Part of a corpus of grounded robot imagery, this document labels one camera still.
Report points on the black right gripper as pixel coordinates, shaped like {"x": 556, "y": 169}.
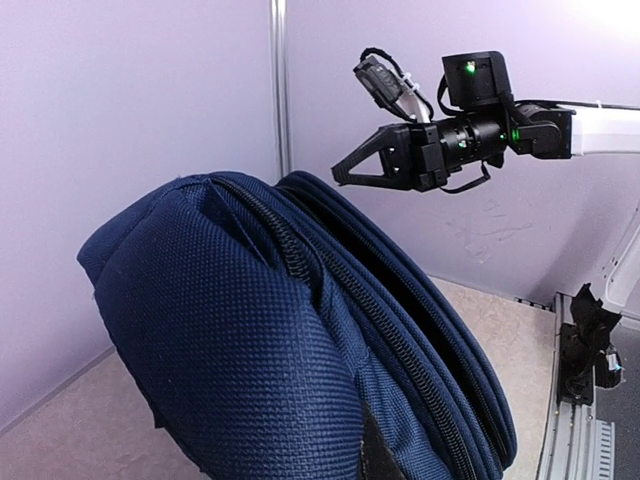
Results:
{"x": 410, "y": 155}

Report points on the navy blue student backpack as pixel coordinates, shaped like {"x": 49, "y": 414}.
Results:
{"x": 277, "y": 333}

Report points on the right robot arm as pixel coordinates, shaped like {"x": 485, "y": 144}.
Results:
{"x": 481, "y": 121}

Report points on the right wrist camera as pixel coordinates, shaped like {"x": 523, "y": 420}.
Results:
{"x": 391, "y": 88}

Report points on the right aluminium frame post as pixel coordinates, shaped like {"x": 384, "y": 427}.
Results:
{"x": 280, "y": 80}

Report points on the front aluminium rail base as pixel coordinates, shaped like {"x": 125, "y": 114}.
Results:
{"x": 576, "y": 444}

